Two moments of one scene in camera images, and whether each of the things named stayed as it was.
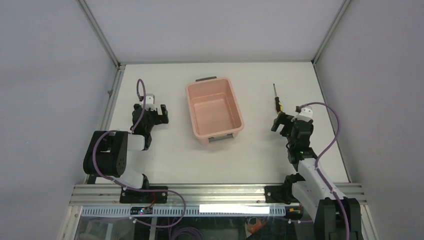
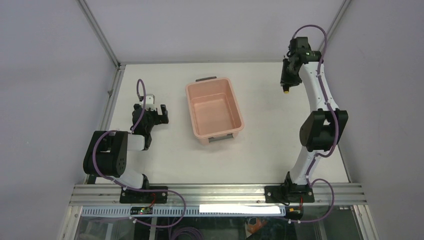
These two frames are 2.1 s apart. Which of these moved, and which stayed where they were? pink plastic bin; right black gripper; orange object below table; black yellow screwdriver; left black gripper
Moved: black yellow screwdriver; right black gripper
Stayed: pink plastic bin; left black gripper; orange object below table
